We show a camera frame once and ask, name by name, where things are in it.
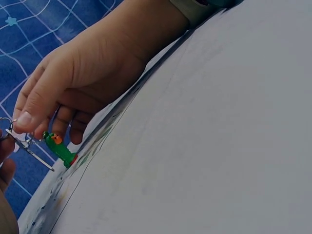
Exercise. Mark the person's left fingers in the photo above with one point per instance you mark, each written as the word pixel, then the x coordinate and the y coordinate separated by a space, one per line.
pixel 6 158

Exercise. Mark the person's right hand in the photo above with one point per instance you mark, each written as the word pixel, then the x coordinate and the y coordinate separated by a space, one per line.
pixel 92 63

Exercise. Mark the person's left hand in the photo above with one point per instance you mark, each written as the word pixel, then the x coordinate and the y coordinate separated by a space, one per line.
pixel 6 195

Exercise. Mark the person's right forearm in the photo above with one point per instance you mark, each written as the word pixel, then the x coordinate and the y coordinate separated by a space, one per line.
pixel 158 26

